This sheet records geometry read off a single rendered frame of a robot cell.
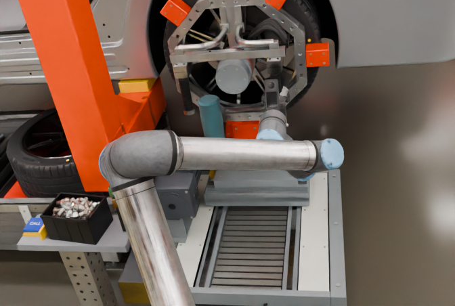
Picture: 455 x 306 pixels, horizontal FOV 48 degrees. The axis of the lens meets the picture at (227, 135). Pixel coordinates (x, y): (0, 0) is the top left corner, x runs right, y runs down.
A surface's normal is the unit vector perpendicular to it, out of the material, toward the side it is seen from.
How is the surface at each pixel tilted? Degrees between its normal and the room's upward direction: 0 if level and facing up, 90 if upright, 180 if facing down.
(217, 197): 90
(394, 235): 0
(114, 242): 0
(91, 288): 90
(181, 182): 0
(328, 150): 59
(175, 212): 90
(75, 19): 90
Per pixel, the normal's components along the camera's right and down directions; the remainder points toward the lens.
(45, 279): -0.13, -0.84
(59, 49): -0.15, 0.54
